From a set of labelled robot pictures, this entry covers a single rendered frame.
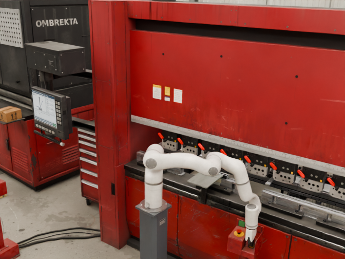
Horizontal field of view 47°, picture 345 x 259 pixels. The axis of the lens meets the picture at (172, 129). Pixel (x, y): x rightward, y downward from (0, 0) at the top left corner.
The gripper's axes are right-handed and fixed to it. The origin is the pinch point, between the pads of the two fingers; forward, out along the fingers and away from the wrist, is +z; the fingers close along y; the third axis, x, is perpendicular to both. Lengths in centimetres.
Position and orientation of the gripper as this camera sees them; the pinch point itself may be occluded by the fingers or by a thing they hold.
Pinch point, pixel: (251, 243)
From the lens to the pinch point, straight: 291.2
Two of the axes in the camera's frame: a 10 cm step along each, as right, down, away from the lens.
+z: 0.8, 9.0, 4.3
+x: 8.6, 1.5, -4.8
